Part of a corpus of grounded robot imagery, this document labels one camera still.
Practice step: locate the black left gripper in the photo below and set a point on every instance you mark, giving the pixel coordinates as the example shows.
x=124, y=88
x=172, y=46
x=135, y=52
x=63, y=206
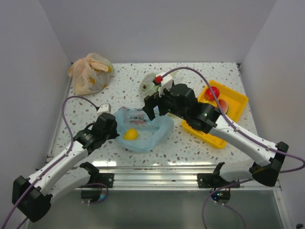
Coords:
x=114, y=133

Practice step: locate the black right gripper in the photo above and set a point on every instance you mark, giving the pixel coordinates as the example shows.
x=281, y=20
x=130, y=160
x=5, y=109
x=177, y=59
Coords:
x=153, y=100

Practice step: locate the small yellow fruit piece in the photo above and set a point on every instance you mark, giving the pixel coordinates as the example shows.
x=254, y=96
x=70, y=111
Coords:
x=131, y=134

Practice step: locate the light blue plastic bag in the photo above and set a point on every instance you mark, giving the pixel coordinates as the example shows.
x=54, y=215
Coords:
x=149, y=133

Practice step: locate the red fruit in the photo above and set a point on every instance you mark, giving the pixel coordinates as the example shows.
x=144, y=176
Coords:
x=209, y=93

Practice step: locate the pink red peach slice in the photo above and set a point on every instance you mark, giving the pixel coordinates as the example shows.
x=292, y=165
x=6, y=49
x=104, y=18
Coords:
x=224, y=105

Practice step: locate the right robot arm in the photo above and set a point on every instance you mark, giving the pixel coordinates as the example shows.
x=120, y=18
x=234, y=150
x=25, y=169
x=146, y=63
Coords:
x=266, y=158

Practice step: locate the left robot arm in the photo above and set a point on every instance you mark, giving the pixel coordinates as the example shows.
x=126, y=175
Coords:
x=34, y=195

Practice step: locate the green avocado plastic bag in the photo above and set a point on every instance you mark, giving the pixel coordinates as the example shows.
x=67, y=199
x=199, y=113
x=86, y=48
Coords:
x=147, y=86

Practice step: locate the orange plastic bag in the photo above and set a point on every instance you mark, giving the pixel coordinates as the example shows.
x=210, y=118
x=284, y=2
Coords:
x=90, y=74

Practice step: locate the yellow plastic tray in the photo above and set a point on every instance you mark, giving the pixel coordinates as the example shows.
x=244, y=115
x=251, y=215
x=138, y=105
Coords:
x=236, y=103

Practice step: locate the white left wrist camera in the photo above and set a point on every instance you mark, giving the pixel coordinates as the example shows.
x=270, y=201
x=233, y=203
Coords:
x=104, y=108

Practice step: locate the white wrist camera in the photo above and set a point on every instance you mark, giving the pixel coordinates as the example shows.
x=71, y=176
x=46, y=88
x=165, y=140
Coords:
x=104, y=108
x=163, y=82

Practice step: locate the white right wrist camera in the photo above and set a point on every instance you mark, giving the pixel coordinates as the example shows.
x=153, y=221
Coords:
x=163, y=82

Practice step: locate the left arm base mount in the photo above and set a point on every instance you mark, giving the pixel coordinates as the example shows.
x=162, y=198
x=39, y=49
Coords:
x=96, y=189

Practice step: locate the aluminium table edge rail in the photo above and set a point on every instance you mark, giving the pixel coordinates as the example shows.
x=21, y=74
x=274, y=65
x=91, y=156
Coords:
x=150, y=171

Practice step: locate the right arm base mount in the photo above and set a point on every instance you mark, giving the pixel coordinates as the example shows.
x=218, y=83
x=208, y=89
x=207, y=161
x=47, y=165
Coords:
x=214, y=181

